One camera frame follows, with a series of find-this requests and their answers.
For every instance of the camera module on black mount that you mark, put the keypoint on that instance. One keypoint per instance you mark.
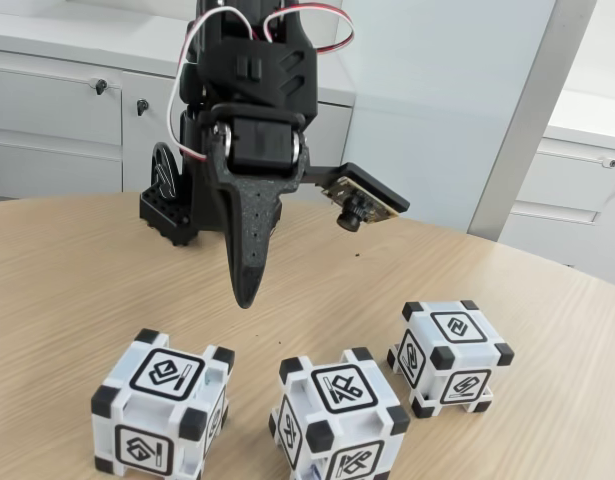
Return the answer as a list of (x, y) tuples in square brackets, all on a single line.
[(367, 192)]

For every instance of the black round clamp knob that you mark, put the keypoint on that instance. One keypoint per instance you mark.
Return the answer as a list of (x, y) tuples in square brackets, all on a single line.
[(164, 175)]

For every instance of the silver cabinet lock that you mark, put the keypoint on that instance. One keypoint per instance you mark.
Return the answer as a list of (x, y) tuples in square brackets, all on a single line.
[(610, 162)]

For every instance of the white cube crossed-loop symbol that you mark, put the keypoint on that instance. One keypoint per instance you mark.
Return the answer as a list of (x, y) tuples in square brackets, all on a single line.
[(342, 387)]

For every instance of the grey metal partition post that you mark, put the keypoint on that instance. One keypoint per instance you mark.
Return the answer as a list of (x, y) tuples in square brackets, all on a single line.
[(527, 125)]

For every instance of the white cube zigzag symbol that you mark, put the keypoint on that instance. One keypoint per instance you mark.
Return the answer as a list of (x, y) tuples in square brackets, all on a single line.
[(457, 327)]

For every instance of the black cabinet key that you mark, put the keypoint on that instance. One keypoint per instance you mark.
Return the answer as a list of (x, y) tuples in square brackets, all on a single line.
[(142, 106), (101, 86)]

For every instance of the white low cabinet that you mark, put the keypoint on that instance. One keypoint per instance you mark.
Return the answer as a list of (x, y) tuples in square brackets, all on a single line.
[(47, 125)]

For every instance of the white cube stacked-diamond symbol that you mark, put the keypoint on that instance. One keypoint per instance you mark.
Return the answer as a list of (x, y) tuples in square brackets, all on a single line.
[(157, 375)]

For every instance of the white drawer cabinet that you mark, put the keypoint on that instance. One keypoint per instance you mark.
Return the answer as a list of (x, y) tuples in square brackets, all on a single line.
[(562, 190)]

